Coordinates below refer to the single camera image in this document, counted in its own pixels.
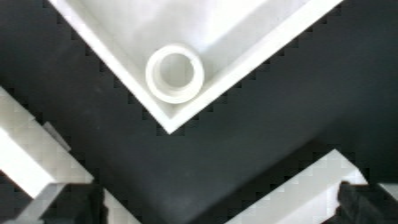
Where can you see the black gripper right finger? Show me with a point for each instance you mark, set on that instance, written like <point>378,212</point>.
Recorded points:
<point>369,205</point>

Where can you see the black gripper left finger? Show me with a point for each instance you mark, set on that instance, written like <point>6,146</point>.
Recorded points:
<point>70,204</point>

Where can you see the white square tabletop part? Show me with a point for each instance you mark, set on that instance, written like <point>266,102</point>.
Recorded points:
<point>182,46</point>

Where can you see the white U-shaped obstacle fence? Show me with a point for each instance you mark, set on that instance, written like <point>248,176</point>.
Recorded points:
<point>38,164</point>

